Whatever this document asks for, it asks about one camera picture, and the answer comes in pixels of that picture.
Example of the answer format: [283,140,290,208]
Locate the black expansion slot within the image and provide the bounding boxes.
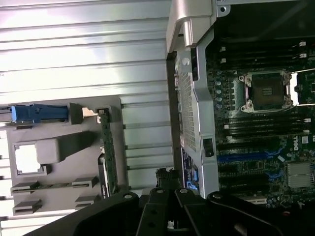
[218,164,270,173]
[218,144,271,152]
[219,176,270,186]

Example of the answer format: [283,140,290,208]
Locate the blue sticker label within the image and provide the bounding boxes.
[181,147,199,191]

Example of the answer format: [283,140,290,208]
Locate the blue expansion slot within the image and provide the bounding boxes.
[218,152,273,162]

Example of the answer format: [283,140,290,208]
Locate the grey parts rack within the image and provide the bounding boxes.
[7,95,124,215]

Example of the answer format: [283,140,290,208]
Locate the green RAM memory stick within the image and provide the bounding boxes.
[82,106,119,199]

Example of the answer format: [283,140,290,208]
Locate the silver finned chipset heatsink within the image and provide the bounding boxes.
[286,161,315,188]

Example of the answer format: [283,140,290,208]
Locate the RAM slot white latches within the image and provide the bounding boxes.
[220,52,308,64]
[226,129,311,143]
[223,118,312,130]
[220,41,307,52]

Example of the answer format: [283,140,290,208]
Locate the green Dell motherboard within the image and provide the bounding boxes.
[206,36,315,214]

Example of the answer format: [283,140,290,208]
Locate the silver open PC case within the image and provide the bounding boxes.
[166,0,315,222]

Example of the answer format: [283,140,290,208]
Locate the disk with blue caddy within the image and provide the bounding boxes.
[0,103,70,124]

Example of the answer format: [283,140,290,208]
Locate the metal socket cover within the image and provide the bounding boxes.
[291,70,315,107]

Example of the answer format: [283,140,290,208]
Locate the CPU socket with metal frame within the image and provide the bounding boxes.
[238,70,294,114]

